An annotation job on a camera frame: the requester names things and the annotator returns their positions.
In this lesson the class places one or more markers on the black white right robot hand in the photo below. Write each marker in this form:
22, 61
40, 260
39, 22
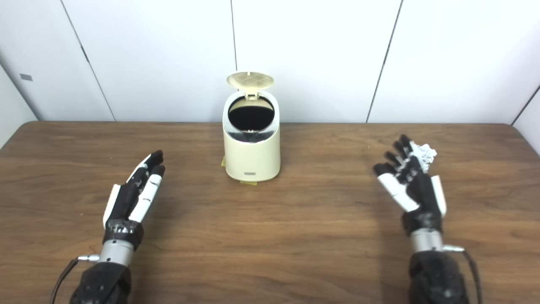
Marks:
422, 194

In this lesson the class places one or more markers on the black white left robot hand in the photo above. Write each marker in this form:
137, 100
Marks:
124, 207

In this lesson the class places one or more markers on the white paper ball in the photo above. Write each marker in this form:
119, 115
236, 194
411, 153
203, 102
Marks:
427, 153

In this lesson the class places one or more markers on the cream-colored bin body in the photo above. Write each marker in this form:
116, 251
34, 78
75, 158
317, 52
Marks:
252, 156

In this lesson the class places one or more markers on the cream round bin lid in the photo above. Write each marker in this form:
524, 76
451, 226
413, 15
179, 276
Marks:
249, 79

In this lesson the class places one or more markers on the long yellow tape strip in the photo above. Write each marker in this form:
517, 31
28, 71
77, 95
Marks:
249, 183

